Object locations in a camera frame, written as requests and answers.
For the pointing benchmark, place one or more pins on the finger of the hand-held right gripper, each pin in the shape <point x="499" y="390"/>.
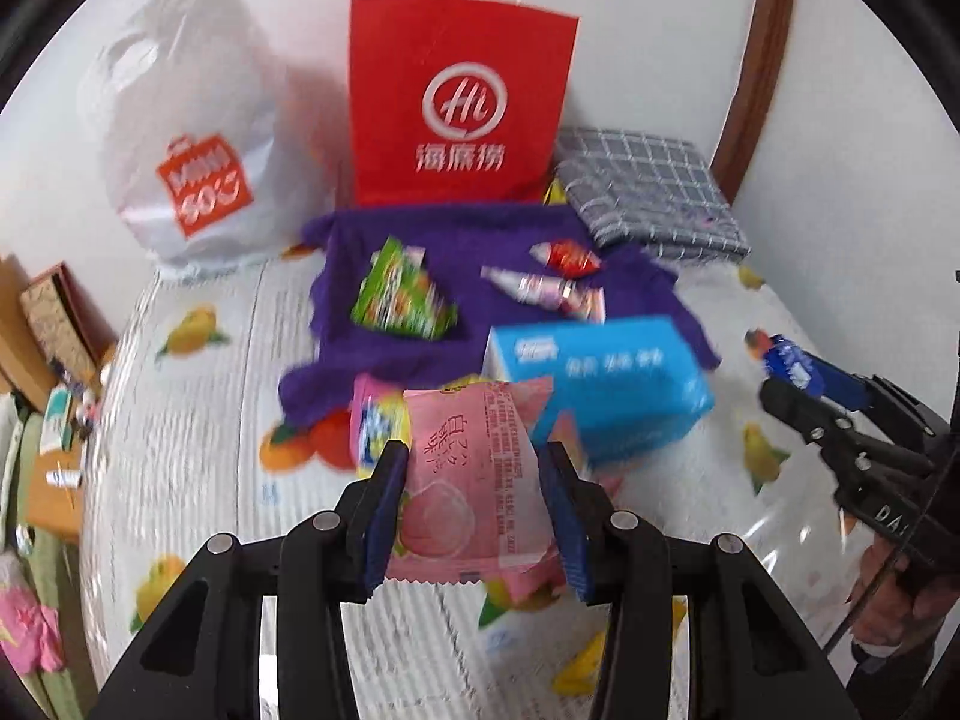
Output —
<point x="802" y="412"/>
<point x="840" y="388"/>

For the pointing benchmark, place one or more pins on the pink white snack packet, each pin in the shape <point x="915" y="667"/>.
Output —
<point x="525" y="286"/>
<point x="585" y="304"/>

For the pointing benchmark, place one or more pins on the green cloth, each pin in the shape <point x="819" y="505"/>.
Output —
<point x="22" y="480"/>

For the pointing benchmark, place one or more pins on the blue tissue box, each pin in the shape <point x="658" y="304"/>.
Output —
<point x="615" y="382"/>

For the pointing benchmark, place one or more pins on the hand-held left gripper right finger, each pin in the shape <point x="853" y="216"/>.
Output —
<point x="571" y="555"/>

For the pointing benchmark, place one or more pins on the dark blue snack packet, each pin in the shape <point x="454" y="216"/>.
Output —
<point x="791" y="364"/>

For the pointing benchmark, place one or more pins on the grey checked folded cloth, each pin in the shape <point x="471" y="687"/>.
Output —
<point x="652" y="187"/>

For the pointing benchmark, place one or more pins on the red paper bag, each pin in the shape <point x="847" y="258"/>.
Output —
<point x="457" y="105"/>

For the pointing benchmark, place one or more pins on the brown wooden door frame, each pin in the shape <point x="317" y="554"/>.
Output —
<point x="754" y="67"/>

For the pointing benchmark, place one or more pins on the pink peach snack packet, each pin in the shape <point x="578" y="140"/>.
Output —
<point x="465" y="480"/>

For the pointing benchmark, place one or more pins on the small teal white box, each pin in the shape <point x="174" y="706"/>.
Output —
<point x="60" y="416"/>

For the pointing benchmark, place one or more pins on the purple towel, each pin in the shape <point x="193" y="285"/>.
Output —
<point x="495" y="240"/>

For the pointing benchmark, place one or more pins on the person's right hand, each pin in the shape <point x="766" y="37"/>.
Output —
<point x="930" y="604"/>

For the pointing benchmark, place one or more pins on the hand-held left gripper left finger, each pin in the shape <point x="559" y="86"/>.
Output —
<point x="381" y="547"/>

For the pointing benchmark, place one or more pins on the fruit print tablecloth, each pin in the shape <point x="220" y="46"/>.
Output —
<point x="210" y="427"/>

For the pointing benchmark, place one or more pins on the pink cloth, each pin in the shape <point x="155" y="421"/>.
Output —
<point x="30" y="615"/>

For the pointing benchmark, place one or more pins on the white plastic bag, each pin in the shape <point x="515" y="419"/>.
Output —
<point x="195" y="127"/>

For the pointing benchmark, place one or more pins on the red twisted candy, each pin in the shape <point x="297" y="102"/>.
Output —
<point x="566" y="255"/>

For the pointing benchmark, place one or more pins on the green snack packet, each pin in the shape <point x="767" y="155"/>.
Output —
<point x="397" y="292"/>

